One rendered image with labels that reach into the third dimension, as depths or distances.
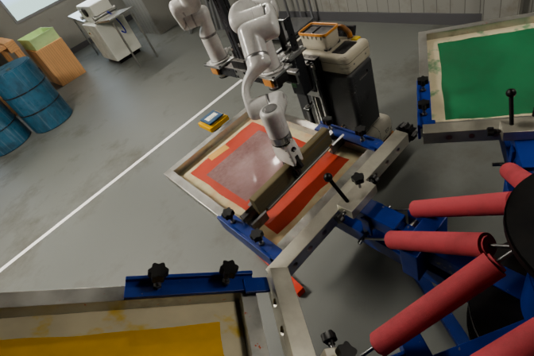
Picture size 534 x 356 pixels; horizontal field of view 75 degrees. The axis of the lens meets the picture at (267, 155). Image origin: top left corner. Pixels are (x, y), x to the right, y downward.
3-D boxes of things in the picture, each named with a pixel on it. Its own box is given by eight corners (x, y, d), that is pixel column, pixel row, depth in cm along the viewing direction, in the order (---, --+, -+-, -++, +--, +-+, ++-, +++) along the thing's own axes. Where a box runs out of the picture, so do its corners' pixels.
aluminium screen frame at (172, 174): (167, 179, 167) (163, 173, 164) (253, 108, 188) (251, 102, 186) (278, 266, 112) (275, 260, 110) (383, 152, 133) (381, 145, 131)
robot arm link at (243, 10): (219, -2, 125) (269, -22, 122) (236, 13, 161) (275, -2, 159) (233, 38, 128) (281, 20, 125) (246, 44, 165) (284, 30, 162)
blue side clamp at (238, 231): (223, 228, 133) (216, 217, 129) (233, 218, 135) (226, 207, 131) (276, 270, 113) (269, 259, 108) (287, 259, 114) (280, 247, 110)
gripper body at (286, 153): (298, 134, 117) (307, 158, 124) (277, 126, 124) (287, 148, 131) (283, 148, 114) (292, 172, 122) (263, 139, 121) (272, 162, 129)
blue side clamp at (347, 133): (317, 139, 154) (313, 127, 149) (324, 132, 156) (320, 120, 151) (376, 161, 133) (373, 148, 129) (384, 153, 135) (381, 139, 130)
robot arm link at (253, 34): (237, 20, 136) (274, 6, 133) (253, 71, 134) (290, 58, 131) (226, -1, 120) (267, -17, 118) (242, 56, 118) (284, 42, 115)
